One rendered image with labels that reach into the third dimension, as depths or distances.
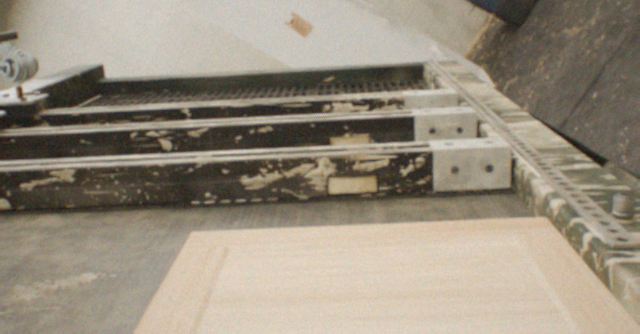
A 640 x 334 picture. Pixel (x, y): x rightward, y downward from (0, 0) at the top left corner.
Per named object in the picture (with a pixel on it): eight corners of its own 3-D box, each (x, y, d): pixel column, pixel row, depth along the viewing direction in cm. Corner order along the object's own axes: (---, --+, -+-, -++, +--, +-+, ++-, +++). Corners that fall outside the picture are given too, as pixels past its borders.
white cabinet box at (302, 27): (496, 87, 456) (228, -68, 434) (449, 157, 475) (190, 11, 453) (482, 68, 513) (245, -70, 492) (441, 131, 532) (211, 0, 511)
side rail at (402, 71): (424, 97, 227) (423, 64, 224) (102, 113, 231) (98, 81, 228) (421, 93, 234) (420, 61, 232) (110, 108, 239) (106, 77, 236)
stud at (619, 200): (637, 220, 80) (639, 197, 79) (616, 221, 80) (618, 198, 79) (628, 213, 82) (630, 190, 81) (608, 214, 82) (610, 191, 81)
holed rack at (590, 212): (640, 248, 72) (641, 243, 72) (613, 249, 72) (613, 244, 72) (434, 60, 231) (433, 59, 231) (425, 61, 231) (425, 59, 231)
